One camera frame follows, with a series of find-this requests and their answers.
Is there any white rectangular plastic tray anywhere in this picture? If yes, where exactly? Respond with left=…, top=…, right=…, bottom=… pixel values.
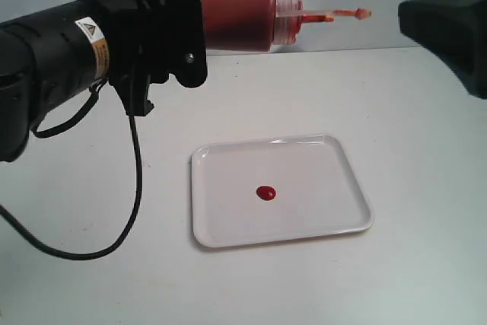
left=191, top=134, right=374, bottom=250

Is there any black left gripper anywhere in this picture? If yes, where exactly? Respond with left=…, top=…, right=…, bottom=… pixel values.
left=92, top=0, right=208, bottom=116

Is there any red ketchup blob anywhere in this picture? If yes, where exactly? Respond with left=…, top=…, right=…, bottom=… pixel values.
left=256, top=186, right=277, bottom=202

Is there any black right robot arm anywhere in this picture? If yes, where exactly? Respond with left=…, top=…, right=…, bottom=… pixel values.
left=398, top=0, right=486, bottom=100

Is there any red ketchup squeeze bottle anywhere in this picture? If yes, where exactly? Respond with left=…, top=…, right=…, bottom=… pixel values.
left=201, top=0, right=371, bottom=52

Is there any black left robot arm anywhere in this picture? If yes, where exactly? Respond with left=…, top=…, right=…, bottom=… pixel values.
left=1, top=0, right=208, bottom=162

